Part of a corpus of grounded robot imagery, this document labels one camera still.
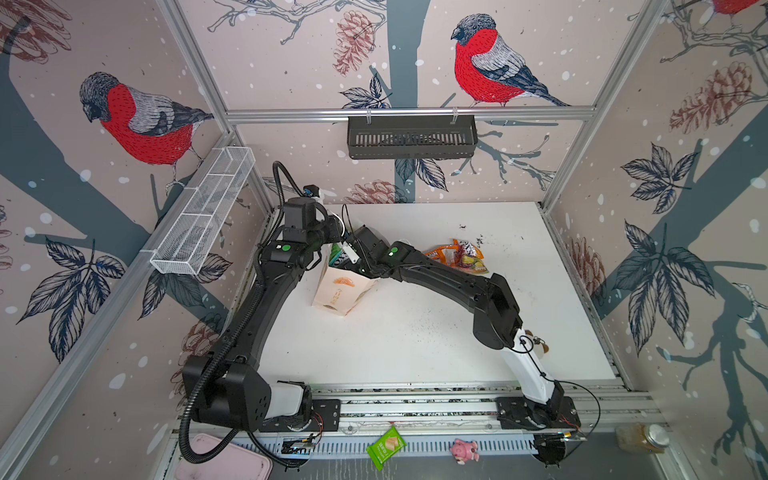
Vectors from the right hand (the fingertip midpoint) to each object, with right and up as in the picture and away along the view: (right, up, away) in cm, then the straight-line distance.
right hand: (346, 273), depth 88 cm
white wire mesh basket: (-38, +9, -16) cm, 42 cm away
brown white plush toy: (+56, -20, -5) cm, 60 cm away
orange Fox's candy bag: (+40, +4, +12) cm, 42 cm away
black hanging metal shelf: (+19, +46, +17) cm, 53 cm away
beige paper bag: (-1, -3, -9) cm, 9 cm away
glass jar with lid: (+68, -32, -25) cm, 80 cm away
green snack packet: (+12, -38, -19) cm, 44 cm away
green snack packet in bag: (-3, +6, 0) cm, 7 cm away
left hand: (-1, +16, -10) cm, 19 cm away
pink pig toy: (+30, -38, -21) cm, 53 cm away
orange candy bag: (+34, +5, +12) cm, 37 cm away
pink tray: (-23, -42, -20) cm, 52 cm away
